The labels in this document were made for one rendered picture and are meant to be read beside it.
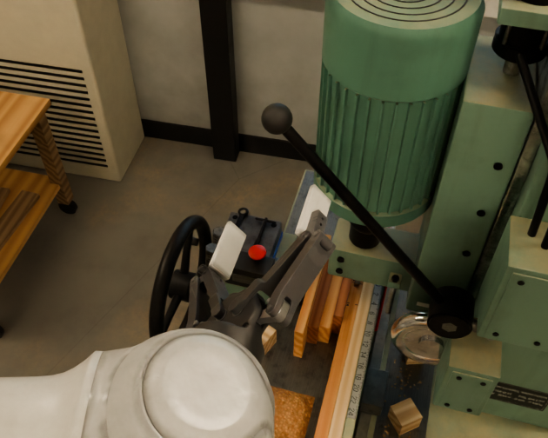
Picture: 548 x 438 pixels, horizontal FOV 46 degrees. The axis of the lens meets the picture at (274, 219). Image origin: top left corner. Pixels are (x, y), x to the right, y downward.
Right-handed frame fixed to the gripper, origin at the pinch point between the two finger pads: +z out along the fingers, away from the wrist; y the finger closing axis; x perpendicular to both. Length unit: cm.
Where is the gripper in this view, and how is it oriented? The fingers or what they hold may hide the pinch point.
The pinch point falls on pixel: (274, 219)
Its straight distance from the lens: 74.5
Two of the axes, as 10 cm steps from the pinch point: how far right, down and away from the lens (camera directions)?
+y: 7.1, -2.9, -6.4
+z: 2.7, -7.3, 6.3
